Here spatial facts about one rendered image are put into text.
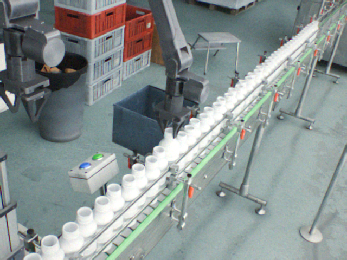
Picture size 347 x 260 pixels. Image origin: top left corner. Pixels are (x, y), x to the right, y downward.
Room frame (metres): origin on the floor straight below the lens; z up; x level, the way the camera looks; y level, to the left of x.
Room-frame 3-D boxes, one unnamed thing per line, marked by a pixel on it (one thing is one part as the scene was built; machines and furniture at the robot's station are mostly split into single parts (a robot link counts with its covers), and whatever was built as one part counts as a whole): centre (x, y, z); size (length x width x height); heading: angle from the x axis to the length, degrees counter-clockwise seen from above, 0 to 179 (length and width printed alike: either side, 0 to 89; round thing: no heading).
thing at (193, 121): (1.23, -0.07, 1.08); 0.06 x 0.06 x 0.17
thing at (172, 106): (1.07, 0.01, 1.31); 0.10 x 0.07 x 0.07; 64
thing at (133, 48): (4.31, 0.69, 0.33); 0.61 x 0.41 x 0.22; 157
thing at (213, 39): (4.81, -0.35, 0.21); 0.61 x 0.47 x 0.41; 27
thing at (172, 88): (1.06, 0.01, 1.37); 0.07 x 0.06 x 0.07; 63
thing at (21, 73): (0.74, 0.33, 1.51); 0.10 x 0.07 x 0.07; 64
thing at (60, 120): (2.78, 0.95, 0.32); 0.45 x 0.45 x 0.64
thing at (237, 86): (1.59, -0.26, 1.08); 0.06 x 0.06 x 0.17
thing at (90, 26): (3.64, 0.91, 0.78); 0.61 x 0.41 x 0.22; 160
